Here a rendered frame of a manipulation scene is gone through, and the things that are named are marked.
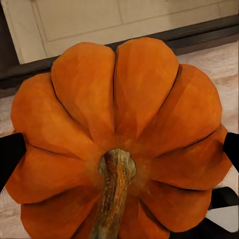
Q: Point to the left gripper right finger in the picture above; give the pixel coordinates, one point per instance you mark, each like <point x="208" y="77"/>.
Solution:
<point x="231" y="148"/>

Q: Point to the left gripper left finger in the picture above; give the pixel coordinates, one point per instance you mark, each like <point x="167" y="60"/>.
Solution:
<point x="12" y="148"/>

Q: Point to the cabinet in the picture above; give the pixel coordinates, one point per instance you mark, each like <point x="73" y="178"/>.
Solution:
<point x="34" y="33"/>

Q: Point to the pumpkin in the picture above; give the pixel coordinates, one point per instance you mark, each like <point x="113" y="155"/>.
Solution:
<point x="119" y="145"/>

